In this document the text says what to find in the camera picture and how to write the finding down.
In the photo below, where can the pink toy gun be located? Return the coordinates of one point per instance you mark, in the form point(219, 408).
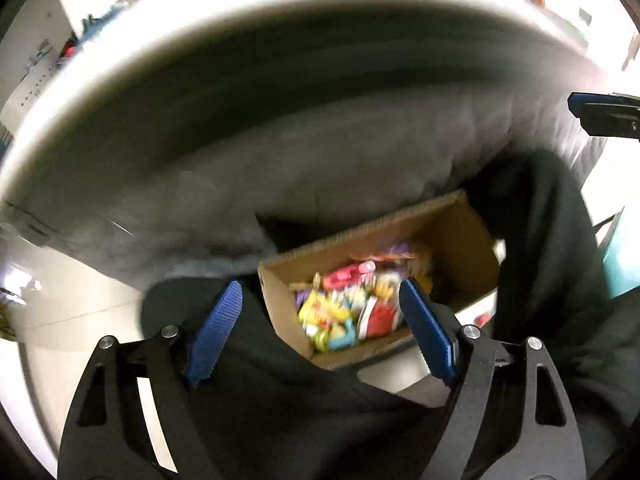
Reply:
point(354, 274)

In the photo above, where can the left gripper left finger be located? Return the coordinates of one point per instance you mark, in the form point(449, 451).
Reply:
point(206, 347)

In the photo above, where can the cardboard box of toys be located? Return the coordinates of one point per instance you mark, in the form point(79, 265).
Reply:
point(441, 243)

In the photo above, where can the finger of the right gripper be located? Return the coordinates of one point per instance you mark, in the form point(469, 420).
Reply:
point(578, 100)

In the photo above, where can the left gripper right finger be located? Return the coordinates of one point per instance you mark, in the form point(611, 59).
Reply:
point(434, 328)

